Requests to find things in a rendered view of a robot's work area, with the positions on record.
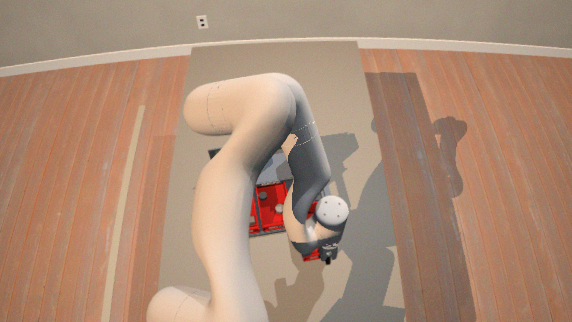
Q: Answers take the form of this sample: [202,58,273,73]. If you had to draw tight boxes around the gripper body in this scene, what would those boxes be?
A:
[318,244,338,262]

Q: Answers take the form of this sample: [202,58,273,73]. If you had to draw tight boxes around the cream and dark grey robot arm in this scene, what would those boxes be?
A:
[146,73,349,322]

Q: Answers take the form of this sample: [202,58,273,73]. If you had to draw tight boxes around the red open-front bin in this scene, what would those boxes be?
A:
[249,195,260,234]
[256,182,287,231]
[303,202,319,261]

